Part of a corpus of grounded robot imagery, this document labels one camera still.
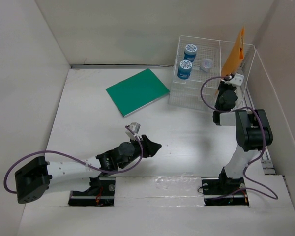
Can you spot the orange notebook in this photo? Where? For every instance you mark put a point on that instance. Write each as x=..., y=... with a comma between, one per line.
x=232, y=54

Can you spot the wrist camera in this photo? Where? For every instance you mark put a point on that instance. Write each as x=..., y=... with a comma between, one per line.
x=132, y=130
x=236, y=80

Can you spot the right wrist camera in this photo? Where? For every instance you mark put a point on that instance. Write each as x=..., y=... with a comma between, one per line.
x=236, y=80

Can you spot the white wire rack organizer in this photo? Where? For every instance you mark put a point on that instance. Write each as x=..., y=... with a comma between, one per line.
x=186, y=92

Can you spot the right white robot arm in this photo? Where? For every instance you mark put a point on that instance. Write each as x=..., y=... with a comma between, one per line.
x=253, y=134

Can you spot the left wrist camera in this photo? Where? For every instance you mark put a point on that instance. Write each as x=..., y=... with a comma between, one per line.
x=132, y=130

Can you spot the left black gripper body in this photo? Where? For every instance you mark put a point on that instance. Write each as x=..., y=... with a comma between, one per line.
x=137, y=147

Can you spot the small clear tape roll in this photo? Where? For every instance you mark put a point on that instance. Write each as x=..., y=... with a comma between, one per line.
x=206, y=65

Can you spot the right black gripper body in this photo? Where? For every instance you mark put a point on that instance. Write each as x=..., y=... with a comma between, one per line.
x=222, y=88

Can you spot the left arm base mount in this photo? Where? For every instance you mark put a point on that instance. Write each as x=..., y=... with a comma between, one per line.
x=101, y=193

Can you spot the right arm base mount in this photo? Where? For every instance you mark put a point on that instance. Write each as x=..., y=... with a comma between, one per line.
x=219, y=193

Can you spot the green notebook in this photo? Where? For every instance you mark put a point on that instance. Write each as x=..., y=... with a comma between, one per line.
x=137, y=91

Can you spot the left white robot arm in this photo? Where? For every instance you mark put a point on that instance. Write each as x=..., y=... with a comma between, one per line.
x=36, y=177

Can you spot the blue tape roll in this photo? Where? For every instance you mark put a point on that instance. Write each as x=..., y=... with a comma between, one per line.
x=190, y=52
x=184, y=69

